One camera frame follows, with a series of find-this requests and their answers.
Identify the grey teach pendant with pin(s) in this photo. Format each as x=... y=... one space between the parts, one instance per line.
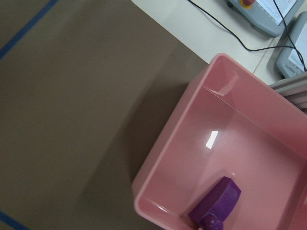
x=269 y=16
x=291 y=59

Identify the blue tape grid lines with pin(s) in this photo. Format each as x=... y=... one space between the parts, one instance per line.
x=5 y=218

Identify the aluminium frame post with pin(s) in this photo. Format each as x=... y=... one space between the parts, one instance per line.
x=293 y=89

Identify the pink plastic box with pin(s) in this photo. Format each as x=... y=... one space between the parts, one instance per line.
x=228 y=123

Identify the purple toy block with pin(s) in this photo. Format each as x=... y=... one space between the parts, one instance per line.
x=211 y=212

